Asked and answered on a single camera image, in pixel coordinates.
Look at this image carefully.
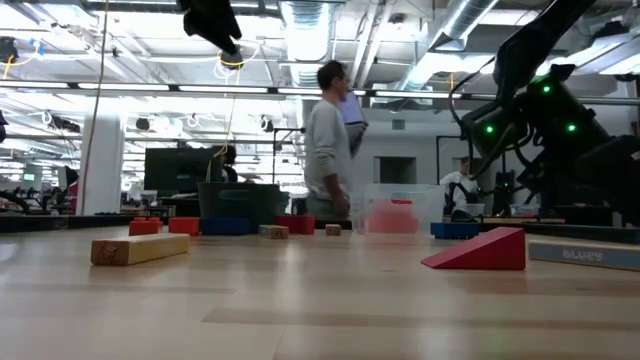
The large orange toy brick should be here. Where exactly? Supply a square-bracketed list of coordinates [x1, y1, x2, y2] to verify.
[167, 216, 202, 237]

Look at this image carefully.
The red arch block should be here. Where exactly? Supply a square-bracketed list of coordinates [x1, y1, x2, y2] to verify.
[275, 214, 316, 236]

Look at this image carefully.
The red wedge block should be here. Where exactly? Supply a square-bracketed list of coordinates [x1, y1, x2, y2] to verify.
[420, 225, 528, 272]

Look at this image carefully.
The wooden block with blue print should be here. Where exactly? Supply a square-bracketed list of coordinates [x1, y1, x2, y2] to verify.
[527, 237, 640, 273]

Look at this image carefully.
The long ceiling light strip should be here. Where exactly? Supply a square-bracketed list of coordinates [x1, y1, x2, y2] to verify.
[0, 79, 640, 107]

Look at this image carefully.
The person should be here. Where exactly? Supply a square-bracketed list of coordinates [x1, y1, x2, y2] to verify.
[218, 144, 240, 184]
[303, 59, 370, 221]
[439, 155, 481, 217]

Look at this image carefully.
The black monitor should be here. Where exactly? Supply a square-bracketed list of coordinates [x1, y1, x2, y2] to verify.
[143, 146, 223, 194]

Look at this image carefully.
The pale blue tablet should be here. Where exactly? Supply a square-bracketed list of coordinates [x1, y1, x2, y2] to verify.
[338, 90, 366, 126]

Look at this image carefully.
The white pillar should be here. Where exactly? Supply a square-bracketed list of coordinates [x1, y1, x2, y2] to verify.
[76, 97, 127, 217]

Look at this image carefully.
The teal plastic bin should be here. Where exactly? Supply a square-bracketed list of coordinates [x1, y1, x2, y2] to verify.
[197, 181, 283, 235]

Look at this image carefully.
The black ceiling cable reel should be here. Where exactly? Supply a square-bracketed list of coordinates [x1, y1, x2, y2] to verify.
[0, 35, 19, 65]
[217, 44, 246, 71]

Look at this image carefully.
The silver ventilation duct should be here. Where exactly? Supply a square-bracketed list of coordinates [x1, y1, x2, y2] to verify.
[397, 0, 501, 92]
[279, 9, 335, 130]

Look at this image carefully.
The yellow power cable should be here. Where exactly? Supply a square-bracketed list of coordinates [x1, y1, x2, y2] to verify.
[78, 0, 111, 216]

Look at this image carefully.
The black stand frame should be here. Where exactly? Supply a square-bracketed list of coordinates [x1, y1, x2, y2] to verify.
[435, 133, 469, 187]
[271, 126, 307, 185]

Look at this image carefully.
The black table frame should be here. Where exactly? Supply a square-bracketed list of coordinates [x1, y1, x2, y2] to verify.
[0, 212, 640, 245]

